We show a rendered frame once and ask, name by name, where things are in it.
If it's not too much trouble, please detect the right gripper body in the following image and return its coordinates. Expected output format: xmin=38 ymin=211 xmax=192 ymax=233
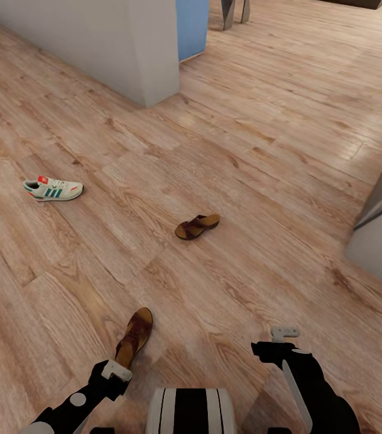
xmin=258 ymin=342 xmax=295 ymax=367

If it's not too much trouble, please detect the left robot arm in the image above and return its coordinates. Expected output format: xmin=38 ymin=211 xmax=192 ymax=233
xmin=16 ymin=360 xmax=132 ymax=434

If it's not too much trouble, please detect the sandal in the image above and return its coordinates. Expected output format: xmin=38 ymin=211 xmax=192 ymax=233
xmin=114 ymin=307 xmax=153 ymax=370
xmin=175 ymin=214 xmax=221 ymax=241

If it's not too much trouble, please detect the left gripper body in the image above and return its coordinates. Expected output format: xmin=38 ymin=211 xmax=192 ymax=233
xmin=88 ymin=365 xmax=124 ymax=402

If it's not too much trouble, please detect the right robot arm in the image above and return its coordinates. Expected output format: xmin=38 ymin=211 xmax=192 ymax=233
xmin=251 ymin=326 xmax=361 ymax=434

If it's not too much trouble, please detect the gym shoe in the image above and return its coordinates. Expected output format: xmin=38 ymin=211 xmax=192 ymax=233
xmin=23 ymin=175 xmax=84 ymax=202

